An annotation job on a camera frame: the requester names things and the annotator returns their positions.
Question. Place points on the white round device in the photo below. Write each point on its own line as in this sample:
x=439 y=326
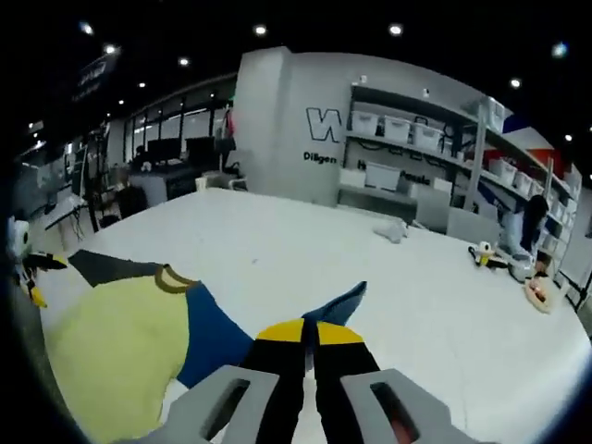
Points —
x=522 y=270

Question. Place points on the dark hanging banner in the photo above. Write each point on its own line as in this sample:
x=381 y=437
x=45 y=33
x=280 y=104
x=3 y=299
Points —
x=94 y=76

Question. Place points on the spare white yellow gripper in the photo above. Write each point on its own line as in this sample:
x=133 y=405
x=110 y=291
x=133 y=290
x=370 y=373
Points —
x=484 y=252

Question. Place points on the yellow and black garment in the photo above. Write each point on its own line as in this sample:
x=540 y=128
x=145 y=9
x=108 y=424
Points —
x=120 y=342

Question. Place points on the storage shelves with white bins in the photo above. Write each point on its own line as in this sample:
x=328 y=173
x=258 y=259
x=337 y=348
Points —
x=398 y=127

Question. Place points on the black equipment stand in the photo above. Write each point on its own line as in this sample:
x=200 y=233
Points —
x=94 y=185

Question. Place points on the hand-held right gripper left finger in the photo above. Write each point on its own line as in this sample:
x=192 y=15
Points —
x=222 y=407

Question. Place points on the white container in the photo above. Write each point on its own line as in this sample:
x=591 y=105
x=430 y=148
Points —
x=202 y=183

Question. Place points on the group of ceiling spotlights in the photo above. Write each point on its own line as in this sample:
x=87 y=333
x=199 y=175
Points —
x=395 y=29

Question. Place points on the crumpled white cloth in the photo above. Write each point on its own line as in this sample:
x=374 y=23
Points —
x=393 y=231

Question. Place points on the beige tray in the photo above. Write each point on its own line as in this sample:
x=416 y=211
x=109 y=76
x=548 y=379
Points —
x=540 y=296

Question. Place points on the blue template mat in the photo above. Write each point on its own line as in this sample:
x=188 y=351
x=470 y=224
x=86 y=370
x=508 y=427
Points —
x=208 y=324

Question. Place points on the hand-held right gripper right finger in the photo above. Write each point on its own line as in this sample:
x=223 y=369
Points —
x=351 y=398

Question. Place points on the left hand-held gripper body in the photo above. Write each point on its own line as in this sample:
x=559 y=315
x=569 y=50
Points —
x=18 y=238

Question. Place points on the office desk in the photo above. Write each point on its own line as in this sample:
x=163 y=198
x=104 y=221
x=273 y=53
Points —
x=157 y=180

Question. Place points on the hanging red garment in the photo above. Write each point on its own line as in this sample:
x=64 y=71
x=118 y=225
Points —
x=229 y=122

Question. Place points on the black computer monitor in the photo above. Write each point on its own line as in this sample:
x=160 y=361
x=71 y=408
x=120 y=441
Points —
x=200 y=148
x=164 y=150

